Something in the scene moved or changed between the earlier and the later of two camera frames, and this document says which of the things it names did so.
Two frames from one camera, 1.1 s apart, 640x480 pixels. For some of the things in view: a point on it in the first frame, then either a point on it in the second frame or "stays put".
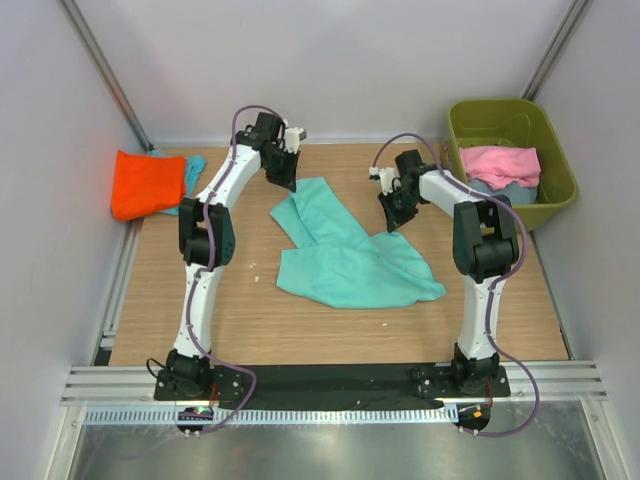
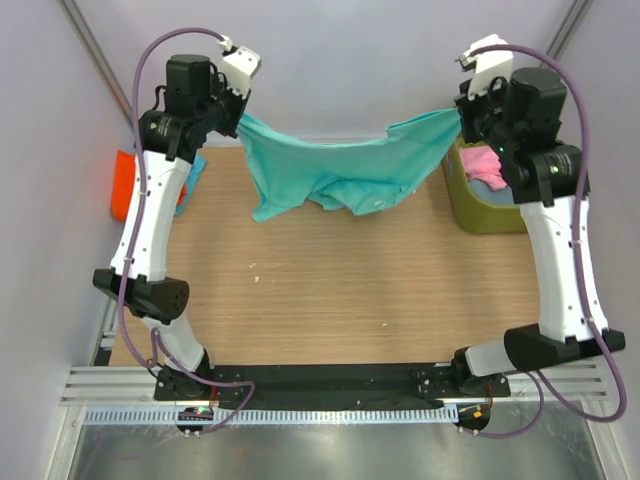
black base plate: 334,383 stays put
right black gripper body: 409,198 to 481,117
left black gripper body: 277,156 to 223,110
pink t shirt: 497,165 stays put
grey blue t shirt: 517,193 stays put
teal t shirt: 335,263 to 356,178
